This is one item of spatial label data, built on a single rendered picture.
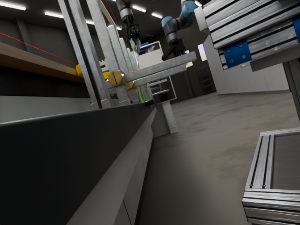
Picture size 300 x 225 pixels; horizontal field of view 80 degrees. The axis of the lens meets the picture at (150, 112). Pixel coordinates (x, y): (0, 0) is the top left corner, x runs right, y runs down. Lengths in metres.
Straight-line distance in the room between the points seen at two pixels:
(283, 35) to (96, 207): 0.76
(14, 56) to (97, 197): 0.36
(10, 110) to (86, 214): 0.33
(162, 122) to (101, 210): 3.35
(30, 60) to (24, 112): 0.13
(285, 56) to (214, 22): 0.31
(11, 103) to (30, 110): 0.05
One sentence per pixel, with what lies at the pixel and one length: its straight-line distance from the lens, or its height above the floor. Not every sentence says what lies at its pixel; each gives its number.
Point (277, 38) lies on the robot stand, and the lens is 0.82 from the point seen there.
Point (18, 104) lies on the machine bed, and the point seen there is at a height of 0.78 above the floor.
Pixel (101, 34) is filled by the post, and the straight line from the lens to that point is 0.72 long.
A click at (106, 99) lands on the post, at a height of 0.72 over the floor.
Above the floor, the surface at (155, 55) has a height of 1.52.
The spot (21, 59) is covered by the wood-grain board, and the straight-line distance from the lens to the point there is 0.53.
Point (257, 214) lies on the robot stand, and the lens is 0.85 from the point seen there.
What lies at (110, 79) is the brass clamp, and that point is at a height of 0.80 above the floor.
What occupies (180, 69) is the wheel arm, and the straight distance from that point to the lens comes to 0.95.
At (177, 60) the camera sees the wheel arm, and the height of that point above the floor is 0.81.
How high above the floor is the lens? 0.68
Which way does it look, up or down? 3 degrees down
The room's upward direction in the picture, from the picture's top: 18 degrees counter-clockwise
